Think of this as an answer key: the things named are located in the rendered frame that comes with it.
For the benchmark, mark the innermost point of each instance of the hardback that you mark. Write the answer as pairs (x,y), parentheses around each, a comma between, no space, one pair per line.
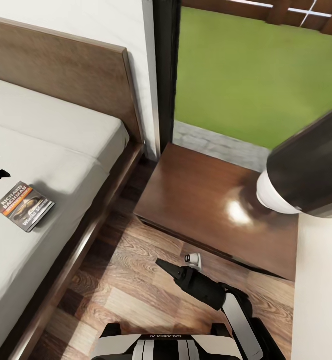
(25,206)

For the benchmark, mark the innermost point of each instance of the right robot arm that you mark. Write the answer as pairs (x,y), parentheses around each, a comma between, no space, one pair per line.
(250,334)

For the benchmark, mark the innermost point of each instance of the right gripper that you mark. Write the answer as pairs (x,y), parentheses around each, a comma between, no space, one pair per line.
(190,280)

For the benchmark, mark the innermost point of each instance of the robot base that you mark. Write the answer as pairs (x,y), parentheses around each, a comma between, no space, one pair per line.
(114,346)

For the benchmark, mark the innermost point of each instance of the robot trunk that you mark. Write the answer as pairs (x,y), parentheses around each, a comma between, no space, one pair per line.
(166,350)

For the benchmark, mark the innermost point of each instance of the table lamp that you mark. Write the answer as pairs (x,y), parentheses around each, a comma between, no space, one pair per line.
(298,175)

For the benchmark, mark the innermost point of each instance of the fixed window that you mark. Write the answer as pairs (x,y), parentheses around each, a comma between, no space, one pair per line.
(237,78)

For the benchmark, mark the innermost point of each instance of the bed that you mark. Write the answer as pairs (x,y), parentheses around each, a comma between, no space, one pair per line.
(70,128)

